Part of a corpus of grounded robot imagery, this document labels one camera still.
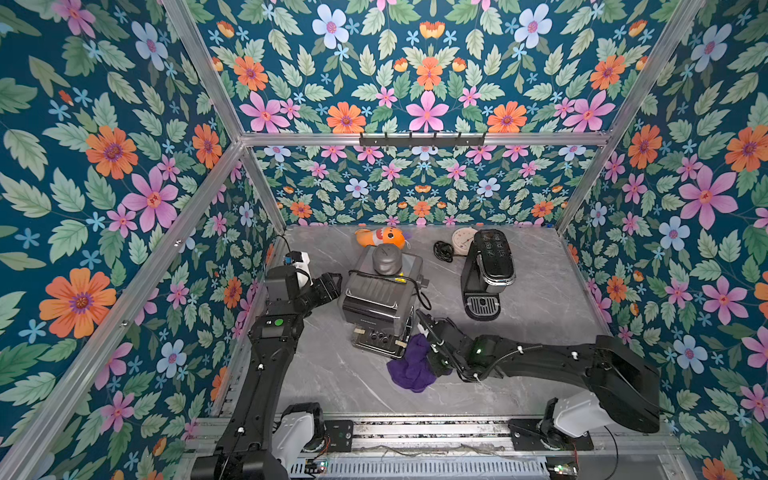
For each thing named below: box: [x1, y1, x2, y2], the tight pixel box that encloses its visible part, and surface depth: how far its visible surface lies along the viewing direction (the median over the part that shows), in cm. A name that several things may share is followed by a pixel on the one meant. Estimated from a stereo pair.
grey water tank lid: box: [372, 243, 402, 277], surface depth 73 cm
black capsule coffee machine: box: [461, 229, 517, 321], surface depth 88 cm
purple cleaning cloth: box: [386, 333, 453, 393], surface depth 82 cm
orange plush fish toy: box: [355, 226, 407, 249], surface depth 109 cm
